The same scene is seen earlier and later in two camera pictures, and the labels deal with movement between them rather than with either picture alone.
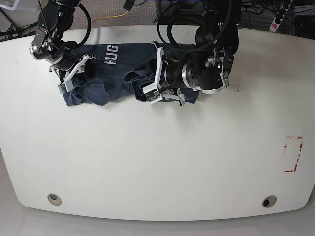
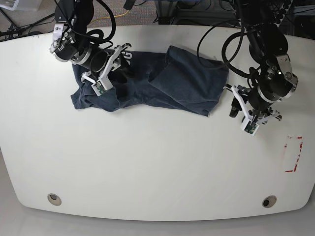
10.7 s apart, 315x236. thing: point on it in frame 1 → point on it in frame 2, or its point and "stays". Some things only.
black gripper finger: x=153 y=64 → x=236 y=107
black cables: x=194 y=48 → x=242 y=33
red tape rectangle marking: x=301 y=144 stays
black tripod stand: x=15 y=32 stays
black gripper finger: x=90 y=68 → x=125 y=67
